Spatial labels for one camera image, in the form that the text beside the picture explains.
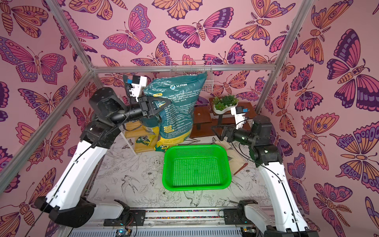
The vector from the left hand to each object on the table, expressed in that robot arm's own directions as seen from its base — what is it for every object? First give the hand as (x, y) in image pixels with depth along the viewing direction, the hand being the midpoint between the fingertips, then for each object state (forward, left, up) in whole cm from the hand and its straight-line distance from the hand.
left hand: (171, 102), depth 50 cm
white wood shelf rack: (+19, +25, -48) cm, 57 cm away
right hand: (+3, -17, -17) cm, 24 cm away
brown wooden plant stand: (+28, -16, -38) cm, 50 cm away
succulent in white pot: (+27, -24, -24) cm, 43 cm away
